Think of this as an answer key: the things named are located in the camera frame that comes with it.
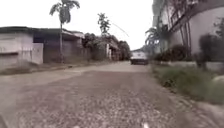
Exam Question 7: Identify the low grey building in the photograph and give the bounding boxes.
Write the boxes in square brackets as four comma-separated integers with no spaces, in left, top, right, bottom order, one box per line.
[0,26,86,70]

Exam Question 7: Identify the overgrown strip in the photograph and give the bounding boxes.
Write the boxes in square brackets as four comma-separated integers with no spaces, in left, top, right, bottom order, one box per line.
[0,59,114,76]

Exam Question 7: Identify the dark bush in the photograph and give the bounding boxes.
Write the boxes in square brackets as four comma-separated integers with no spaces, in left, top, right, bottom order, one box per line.
[198,33,224,63]

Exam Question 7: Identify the tall palm tree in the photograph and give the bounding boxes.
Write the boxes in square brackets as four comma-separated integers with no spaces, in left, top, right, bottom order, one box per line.
[49,0,81,64]

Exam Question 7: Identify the dark bushes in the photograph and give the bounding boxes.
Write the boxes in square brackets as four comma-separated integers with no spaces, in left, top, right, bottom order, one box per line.
[153,44,192,63]

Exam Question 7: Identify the large pale building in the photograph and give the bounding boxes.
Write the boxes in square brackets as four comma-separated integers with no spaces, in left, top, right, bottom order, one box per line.
[151,0,224,56]

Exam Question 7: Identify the row of bushes and trees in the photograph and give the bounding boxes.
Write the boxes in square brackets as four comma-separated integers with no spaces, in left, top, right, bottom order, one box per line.
[81,32,132,62]

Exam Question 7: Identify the grey gravel road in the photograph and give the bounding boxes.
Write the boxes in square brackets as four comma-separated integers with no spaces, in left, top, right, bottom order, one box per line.
[0,60,224,128]

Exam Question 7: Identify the slender tree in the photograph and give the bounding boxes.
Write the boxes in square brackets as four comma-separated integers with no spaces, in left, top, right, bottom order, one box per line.
[97,12,112,37]

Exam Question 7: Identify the grass verge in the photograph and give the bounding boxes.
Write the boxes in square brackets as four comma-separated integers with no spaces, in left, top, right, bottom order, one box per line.
[150,63,224,105]

